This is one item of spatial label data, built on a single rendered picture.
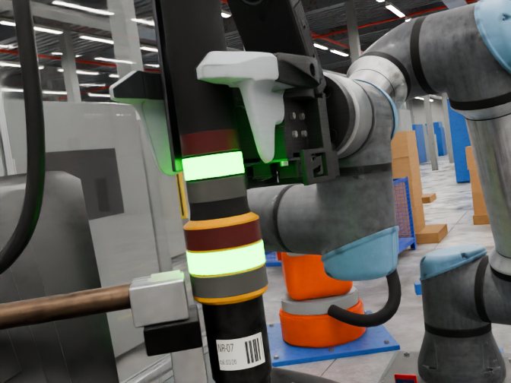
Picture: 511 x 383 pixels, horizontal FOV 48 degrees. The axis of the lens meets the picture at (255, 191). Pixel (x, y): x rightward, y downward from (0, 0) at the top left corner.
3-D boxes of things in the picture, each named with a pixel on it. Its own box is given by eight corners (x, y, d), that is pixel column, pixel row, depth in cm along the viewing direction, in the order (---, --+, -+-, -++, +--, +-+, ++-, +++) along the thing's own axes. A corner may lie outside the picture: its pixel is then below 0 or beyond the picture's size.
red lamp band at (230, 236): (186, 254, 30) (183, 232, 30) (185, 245, 34) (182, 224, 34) (268, 242, 30) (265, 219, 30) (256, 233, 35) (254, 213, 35)
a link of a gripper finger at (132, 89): (127, 181, 30) (241, 166, 37) (111, 68, 30) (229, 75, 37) (92, 185, 32) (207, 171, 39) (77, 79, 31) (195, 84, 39)
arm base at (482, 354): (420, 355, 114) (416, 307, 113) (502, 357, 109) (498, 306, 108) (416, 387, 100) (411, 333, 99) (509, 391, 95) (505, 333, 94)
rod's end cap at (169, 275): (146, 278, 31) (183, 272, 31) (148, 271, 33) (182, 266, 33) (151, 314, 31) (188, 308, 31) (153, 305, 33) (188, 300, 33)
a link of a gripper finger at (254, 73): (268, 162, 27) (305, 158, 35) (252, 35, 26) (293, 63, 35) (207, 170, 27) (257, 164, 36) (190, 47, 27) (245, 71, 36)
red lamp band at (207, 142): (182, 156, 30) (179, 134, 30) (182, 158, 34) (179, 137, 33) (244, 148, 31) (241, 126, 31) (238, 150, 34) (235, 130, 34)
